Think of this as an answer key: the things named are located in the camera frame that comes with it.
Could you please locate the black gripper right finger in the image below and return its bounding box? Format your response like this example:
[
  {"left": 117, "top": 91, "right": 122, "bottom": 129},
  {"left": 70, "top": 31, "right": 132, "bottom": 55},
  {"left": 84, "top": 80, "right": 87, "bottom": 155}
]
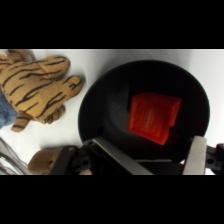
[{"left": 182, "top": 135, "right": 224, "bottom": 175}]

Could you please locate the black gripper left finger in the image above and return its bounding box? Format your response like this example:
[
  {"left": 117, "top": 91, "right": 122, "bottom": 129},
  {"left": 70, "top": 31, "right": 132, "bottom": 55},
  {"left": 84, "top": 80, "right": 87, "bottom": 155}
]
[{"left": 49, "top": 135, "right": 154, "bottom": 175}]

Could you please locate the red cube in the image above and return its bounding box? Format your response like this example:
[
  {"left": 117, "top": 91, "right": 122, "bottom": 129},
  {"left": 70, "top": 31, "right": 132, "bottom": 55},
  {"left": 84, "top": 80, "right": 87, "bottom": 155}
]
[{"left": 127, "top": 92, "right": 183, "bottom": 146}]

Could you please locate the black bowl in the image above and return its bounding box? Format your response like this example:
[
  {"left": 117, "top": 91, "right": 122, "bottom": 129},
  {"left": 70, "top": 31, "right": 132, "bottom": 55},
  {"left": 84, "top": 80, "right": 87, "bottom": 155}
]
[{"left": 77, "top": 59, "right": 211, "bottom": 168}]

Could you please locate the brown plush toy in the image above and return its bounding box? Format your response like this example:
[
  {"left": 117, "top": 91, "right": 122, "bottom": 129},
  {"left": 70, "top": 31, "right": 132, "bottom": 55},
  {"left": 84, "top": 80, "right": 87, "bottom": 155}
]
[{"left": 27, "top": 146, "right": 92, "bottom": 175}]

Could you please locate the tiger striped plush toy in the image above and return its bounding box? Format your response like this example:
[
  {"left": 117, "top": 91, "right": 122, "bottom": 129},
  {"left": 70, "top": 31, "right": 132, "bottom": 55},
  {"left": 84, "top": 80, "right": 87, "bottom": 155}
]
[{"left": 0, "top": 49, "right": 84, "bottom": 133}]

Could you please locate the blue plush toy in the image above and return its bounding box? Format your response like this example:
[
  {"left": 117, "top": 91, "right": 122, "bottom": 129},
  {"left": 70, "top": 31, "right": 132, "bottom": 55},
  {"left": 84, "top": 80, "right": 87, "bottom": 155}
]
[{"left": 0, "top": 91, "right": 18, "bottom": 131}]

